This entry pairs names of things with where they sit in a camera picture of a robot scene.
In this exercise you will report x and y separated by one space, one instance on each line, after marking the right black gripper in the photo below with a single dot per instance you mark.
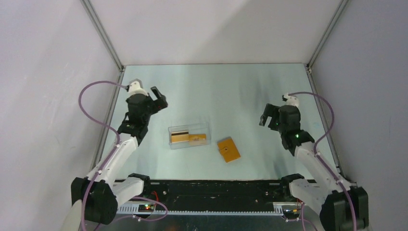
270 110

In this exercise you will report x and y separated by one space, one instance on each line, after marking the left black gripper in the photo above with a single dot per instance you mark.
161 103

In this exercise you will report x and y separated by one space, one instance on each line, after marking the clear plastic card box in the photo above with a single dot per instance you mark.
198 128

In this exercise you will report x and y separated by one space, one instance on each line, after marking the orange card holder wallet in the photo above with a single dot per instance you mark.
228 150

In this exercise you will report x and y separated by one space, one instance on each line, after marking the gold credit card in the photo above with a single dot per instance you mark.
197 139
179 136

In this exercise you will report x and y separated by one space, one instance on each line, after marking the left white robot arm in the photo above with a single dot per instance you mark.
99 195

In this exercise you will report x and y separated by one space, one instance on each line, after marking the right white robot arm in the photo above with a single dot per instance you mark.
340 205

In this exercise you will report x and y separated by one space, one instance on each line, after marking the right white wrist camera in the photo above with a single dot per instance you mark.
290 100

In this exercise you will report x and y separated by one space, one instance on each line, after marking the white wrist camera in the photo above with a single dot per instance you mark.
135 87
290 100

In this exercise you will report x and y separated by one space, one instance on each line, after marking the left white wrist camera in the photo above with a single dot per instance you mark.
135 87

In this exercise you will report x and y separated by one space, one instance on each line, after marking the right aluminium frame post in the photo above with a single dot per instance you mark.
316 79

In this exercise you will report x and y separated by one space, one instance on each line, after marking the aluminium frame post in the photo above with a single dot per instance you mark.
97 23
316 79

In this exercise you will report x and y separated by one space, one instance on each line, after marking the left aluminium frame post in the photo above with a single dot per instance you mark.
97 23

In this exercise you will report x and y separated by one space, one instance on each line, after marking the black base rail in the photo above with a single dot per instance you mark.
219 195

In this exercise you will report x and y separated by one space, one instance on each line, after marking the grey slotted cable duct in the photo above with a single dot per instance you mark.
146 209

